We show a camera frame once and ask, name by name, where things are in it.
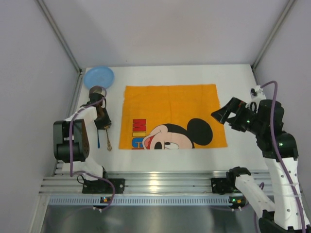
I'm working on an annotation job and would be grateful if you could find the gold metal spoon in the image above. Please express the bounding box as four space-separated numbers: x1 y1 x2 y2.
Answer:
105 126 112 151

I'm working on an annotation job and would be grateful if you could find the orange Mickey Mouse placemat cloth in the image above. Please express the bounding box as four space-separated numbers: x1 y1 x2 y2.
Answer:
119 84 227 150

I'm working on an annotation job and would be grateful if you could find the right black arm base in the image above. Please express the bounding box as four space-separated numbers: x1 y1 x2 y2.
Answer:
210 178 240 195

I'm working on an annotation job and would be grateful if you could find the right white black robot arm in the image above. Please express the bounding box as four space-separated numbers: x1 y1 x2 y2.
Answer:
211 98 311 233

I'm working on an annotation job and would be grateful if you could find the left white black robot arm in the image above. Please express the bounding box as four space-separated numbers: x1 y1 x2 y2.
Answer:
53 92 112 181

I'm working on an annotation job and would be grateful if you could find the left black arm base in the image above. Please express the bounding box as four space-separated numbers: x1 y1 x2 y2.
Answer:
77 175 125 194

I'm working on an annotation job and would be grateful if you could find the blue plastic fork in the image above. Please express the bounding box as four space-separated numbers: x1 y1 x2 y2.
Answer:
97 130 101 149

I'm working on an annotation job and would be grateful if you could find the cream metal cup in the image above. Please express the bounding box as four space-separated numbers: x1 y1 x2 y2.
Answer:
89 85 107 96

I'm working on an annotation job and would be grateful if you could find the blue plastic plate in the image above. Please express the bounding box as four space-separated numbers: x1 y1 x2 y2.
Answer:
83 66 115 89

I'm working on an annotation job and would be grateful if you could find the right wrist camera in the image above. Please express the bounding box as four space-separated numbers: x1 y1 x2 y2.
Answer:
250 85 264 98

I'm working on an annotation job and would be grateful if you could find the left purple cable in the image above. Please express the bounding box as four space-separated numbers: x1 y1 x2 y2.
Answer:
69 86 116 211

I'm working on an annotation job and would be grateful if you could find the slotted white cable duct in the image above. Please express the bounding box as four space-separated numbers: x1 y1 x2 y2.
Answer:
49 196 246 206

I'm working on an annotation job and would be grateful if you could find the right vertical aluminium frame post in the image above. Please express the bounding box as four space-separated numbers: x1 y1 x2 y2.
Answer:
251 0 297 71

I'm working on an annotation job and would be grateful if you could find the vertical aluminium frame post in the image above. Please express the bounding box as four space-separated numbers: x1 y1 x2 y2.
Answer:
251 0 297 71
35 0 82 73

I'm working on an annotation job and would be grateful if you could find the left vertical aluminium frame post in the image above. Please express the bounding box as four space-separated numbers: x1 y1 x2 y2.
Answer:
35 0 82 73

